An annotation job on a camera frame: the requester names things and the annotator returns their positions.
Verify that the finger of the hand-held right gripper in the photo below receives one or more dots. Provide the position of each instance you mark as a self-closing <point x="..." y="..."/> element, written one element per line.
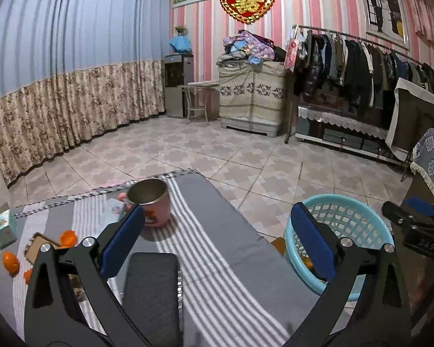
<point x="421" y="206"/>
<point x="399" y="217"/>

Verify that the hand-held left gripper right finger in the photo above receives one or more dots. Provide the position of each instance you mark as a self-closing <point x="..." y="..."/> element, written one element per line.
<point x="313" y="238"/>

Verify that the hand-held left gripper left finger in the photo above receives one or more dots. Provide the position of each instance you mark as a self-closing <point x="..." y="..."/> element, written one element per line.
<point x="124" y="238"/>

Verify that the orange peel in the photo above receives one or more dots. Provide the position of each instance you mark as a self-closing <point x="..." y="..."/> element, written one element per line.
<point x="307" y="262"/>
<point x="68" y="238"/>
<point x="28" y="275"/>

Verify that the white plastic packet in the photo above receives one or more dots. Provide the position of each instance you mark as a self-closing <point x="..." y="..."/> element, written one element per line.
<point x="112" y="209"/>

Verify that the teal plastic laundry basket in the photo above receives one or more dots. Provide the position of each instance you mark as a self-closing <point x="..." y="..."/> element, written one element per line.
<point x="347" y="217"/>

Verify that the orange half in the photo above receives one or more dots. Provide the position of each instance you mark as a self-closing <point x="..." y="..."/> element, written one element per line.
<point x="10" y="262"/>

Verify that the pink cartoon mug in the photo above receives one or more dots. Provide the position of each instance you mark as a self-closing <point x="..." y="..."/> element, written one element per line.
<point x="155" y="209"/>

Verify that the blue floral cloth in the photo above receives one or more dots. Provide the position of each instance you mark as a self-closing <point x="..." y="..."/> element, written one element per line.
<point x="432" y="159"/>

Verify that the black wallet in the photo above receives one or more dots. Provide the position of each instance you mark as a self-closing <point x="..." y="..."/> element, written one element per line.
<point x="152" y="296"/>

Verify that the brown phone case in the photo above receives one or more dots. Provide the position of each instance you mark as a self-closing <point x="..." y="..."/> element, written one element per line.
<point x="36" y="242"/>

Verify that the dark cover with white trim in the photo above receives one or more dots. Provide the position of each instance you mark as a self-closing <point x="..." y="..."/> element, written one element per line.
<point x="416" y="115"/>

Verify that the grey striped tablecloth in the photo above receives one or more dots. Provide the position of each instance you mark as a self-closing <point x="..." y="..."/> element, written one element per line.
<point x="220" y="253"/>

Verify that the low dark cabinet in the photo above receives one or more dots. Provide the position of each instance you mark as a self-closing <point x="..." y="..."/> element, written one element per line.
<point x="332" y="135"/>

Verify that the white lace cloth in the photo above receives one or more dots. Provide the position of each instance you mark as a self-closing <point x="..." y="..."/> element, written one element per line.
<point x="340" y="119"/>

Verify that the light blue tissue box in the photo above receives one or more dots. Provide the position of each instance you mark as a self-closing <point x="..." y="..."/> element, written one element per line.
<point x="0" y="229"/>

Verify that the row of hanging clothes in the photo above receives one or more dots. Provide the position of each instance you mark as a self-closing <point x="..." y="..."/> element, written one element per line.
<point x="354" y="68"/>

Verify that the cabinet with patterned cover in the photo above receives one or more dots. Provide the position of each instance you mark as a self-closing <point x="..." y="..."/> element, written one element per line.
<point x="251" y="97"/>

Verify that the grey water dispenser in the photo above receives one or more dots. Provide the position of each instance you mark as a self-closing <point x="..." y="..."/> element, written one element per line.
<point x="175" y="86"/>

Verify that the small round table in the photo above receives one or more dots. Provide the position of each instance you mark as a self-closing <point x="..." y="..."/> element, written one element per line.
<point x="199" y="86"/>

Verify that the pink valance curtain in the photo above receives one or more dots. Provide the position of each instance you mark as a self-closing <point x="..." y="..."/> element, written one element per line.
<point x="430" y="21"/>

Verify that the metal clothes rack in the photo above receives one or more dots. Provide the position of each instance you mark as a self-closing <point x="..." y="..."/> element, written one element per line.
<point x="347" y="36"/>

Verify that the pink hanging bag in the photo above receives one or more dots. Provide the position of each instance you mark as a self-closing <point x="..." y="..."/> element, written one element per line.
<point x="291" y="52"/>

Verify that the blue floral curtain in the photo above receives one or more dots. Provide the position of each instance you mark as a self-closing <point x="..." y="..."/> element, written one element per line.
<point x="58" y="61"/>

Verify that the pile of clothes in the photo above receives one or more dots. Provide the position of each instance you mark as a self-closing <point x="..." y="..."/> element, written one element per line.
<point x="249" y="47"/>

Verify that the framed window poster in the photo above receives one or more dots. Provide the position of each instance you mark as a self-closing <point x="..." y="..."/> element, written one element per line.
<point x="381" y="7"/>

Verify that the blue cloth bag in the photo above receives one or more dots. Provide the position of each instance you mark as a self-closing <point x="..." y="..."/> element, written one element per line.
<point x="180" y="43"/>

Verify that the small potted plant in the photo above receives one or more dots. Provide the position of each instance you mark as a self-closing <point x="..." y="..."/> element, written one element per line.
<point x="181" y="30"/>

